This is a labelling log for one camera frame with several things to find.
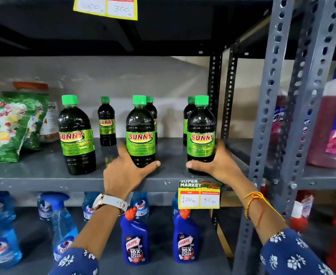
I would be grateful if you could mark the person's right hand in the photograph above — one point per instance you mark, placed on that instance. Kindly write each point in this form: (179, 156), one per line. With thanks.
(223, 168)

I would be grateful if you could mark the person's left hand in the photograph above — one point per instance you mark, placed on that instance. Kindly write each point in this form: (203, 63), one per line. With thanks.
(119, 176)

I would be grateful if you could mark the person's left thumb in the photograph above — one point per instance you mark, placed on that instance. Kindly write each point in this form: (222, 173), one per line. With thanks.
(150, 168)

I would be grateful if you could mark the person's right thumb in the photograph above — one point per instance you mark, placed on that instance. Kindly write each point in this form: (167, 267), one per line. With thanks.
(198, 166)

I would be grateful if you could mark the large dark green-capped bottle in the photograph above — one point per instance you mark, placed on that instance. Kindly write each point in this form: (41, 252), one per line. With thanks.
(140, 125)
(201, 125)
(76, 131)

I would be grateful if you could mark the person's left forearm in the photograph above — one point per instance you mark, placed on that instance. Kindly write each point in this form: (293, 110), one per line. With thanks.
(102, 226)

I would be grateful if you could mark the person's right forearm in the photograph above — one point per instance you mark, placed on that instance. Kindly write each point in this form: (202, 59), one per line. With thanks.
(259, 210)

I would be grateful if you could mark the green and yellow price tag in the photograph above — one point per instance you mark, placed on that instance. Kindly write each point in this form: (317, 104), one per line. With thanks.
(199, 196)

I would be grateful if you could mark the small dark green-capped bottle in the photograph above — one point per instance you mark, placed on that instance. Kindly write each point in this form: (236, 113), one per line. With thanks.
(187, 114)
(107, 123)
(153, 111)

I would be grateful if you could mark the dark blue red-capped cleaner bottle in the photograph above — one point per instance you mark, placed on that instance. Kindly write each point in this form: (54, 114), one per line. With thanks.
(186, 240)
(134, 240)

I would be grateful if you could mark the pink purple-capped cleaner bottle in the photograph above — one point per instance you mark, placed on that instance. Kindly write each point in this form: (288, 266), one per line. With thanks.
(279, 125)
(331, 125)

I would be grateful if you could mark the row of blue spray bottles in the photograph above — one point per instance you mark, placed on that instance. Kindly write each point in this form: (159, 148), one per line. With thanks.
(62, 226)

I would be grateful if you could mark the grey metal shelving rack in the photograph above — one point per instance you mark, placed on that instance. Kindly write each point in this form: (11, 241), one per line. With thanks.
(322, 176)
(41, 176)

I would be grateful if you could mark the clear jar with orange lid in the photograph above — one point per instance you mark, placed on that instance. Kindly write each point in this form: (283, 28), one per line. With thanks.
(52, 120)

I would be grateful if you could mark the blue floral sleeve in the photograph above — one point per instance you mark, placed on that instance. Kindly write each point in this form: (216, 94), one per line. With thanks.
(291, 254)
(76, 263)

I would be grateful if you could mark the green detergent powder packet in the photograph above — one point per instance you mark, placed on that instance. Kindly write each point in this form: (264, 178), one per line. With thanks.
(4, 128)
(37, 123)

